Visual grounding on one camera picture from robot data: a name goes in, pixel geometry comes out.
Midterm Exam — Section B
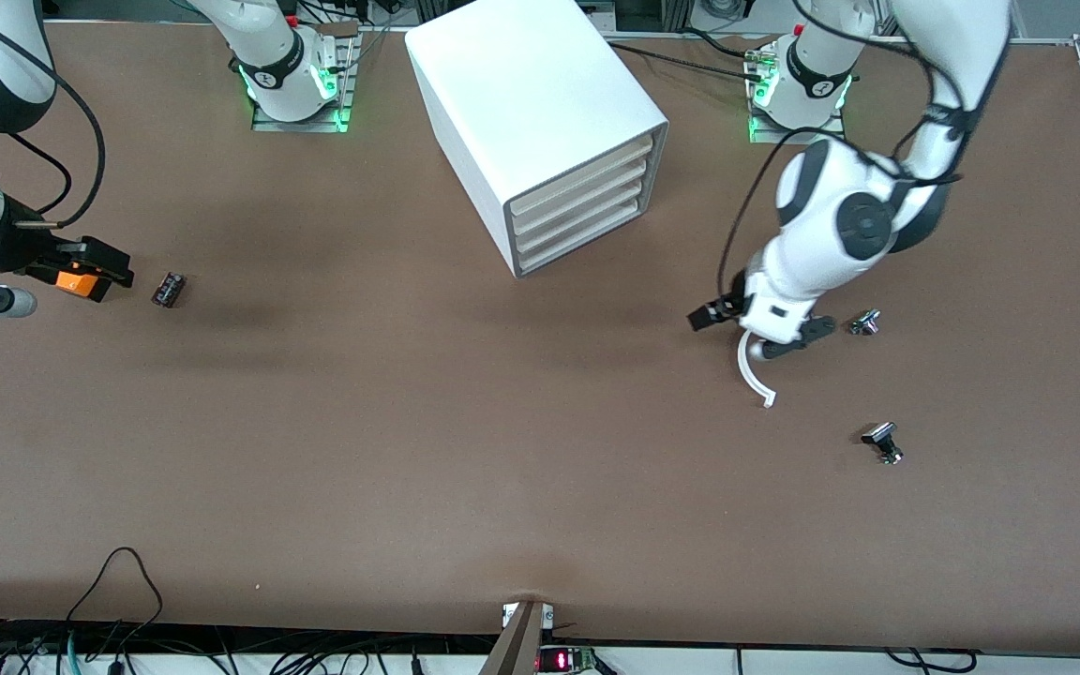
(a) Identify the orange button box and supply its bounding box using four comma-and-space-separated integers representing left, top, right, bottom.
52, 267, 116, 304

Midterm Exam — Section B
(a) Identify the red LED display device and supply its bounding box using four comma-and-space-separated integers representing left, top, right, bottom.
536, 645, 602, 675

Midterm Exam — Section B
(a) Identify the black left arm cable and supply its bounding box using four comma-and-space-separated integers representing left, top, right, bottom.
716, 0, 982, 301

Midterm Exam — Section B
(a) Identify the white semicircular bracket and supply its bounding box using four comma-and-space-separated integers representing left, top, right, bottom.
737, 330, 777, 410

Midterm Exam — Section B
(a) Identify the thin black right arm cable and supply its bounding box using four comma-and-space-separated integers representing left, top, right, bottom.
10, 131, 73, 218

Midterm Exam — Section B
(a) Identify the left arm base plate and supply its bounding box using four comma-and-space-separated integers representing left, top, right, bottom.
746, 47, 848, 147

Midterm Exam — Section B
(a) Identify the black table cable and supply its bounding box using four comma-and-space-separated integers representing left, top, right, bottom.
607, 41, 775, 74

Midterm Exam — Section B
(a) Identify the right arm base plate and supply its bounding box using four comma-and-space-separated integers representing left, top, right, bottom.
250, 28, 360, 134

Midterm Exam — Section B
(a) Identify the looped black cable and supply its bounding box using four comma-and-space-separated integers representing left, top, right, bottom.
65, 547, 166, 657

